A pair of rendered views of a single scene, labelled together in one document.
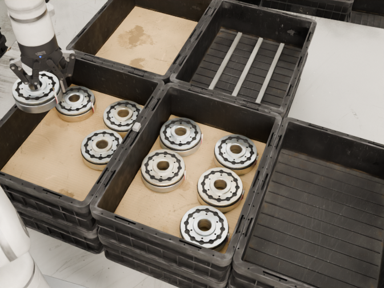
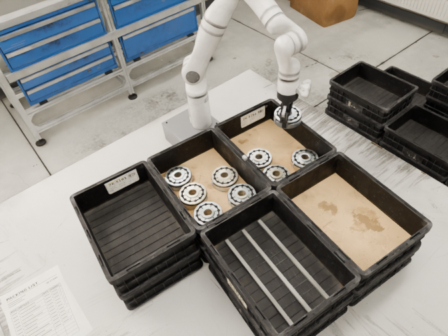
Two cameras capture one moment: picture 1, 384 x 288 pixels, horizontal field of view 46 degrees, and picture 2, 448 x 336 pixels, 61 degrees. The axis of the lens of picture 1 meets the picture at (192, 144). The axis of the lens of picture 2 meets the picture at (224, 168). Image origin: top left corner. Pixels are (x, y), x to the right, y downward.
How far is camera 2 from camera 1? 1.41 m
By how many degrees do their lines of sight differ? 73
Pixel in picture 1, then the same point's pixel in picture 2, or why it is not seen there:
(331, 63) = not seen: outside the picture
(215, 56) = (311, 263)
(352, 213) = (128, 252)
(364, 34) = not seen: outside the picture
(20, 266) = (191, 89)
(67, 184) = (249, 143)
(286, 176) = (175, 236)
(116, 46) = (360, 205)
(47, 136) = (288, 145)
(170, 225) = (195, 170)
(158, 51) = (339, 228)
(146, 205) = (213, 166)
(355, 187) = not seen: hidden behind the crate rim
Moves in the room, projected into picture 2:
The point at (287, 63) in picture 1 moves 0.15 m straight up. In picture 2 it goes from (269, 316) to (269, 294)
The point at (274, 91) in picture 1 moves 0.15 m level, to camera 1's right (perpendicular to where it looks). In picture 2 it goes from (245, 281) to (215, 321)
